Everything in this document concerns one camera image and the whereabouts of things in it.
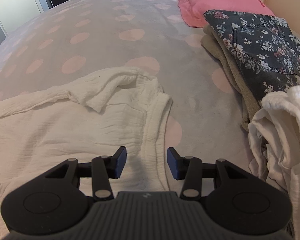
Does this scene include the white muslin garment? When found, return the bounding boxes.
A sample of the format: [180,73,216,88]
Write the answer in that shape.
[0,67,172,239]

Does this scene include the white folded garment stack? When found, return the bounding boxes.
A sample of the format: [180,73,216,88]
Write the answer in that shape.
[248,86,300,239]

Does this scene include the beige folded garment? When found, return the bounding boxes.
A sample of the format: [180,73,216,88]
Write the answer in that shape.
[201,25,261,131]

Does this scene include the dark floral folded garment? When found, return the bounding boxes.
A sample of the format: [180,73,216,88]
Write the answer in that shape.
[204,10,300,101]

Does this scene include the grey pink-dotted bed sheet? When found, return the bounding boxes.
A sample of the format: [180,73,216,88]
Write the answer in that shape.
[0,0,253,192]

